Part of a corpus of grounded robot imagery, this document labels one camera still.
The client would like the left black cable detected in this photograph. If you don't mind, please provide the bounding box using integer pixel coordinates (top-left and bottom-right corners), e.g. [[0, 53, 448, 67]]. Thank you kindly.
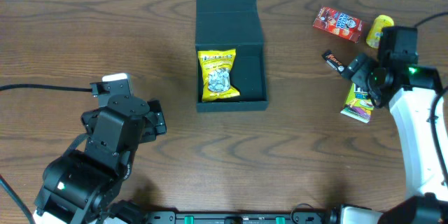
[[0, 83, 94, 93]]

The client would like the green Pretz snack box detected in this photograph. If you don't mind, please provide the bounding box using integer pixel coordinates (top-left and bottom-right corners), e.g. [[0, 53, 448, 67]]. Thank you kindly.
[[340, 83, 374, 123]]

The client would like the black gift box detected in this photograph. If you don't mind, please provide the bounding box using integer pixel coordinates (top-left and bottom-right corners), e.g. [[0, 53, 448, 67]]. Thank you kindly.
[[195, 0, 269, 113]]

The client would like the yellow candy bag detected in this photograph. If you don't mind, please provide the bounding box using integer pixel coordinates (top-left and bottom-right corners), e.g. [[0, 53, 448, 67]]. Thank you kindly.
[[198, 49, 240, 102]]

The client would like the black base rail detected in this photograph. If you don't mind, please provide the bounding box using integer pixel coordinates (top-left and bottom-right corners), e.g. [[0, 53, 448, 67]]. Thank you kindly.
[[104, 203, 337, 224]]

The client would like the black Mars chocolate bar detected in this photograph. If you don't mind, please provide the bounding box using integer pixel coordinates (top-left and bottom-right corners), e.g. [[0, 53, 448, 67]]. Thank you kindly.
[[322, 50, 347, 75]]

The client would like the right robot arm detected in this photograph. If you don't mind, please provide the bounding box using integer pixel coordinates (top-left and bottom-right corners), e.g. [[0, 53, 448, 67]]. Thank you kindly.
[[322, 26, 447, 223]]

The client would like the yellow plastic canister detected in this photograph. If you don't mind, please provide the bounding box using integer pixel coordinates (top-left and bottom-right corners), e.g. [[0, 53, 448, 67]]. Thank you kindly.
[[366, 15, 394, 49]]

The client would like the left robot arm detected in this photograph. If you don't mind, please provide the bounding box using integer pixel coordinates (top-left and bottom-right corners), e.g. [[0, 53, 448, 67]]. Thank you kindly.
[[33, 73, 167, 223]]

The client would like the red Hello Panda box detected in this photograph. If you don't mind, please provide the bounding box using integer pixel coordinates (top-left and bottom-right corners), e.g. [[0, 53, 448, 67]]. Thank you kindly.
[[313, 6, 364, 43]]

